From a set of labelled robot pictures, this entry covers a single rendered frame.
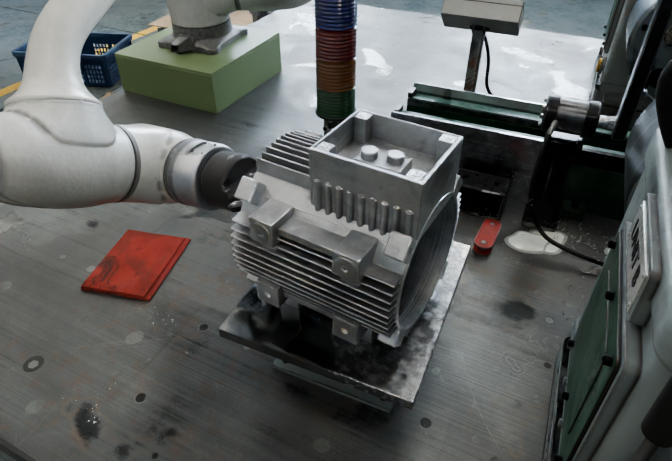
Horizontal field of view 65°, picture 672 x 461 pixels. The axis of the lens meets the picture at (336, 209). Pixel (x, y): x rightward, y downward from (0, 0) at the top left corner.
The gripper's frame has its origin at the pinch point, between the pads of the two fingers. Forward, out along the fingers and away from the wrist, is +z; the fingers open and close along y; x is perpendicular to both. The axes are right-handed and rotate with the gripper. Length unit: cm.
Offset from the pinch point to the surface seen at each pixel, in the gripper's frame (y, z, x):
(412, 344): -3.5, 7.8, 14.3
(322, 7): 19.9, -14.7, -16.7
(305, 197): -4.5, -3.2, -3.6
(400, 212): -4.9, 8.1, -4.8
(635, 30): 79, 19, 2
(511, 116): 59, 1, 14
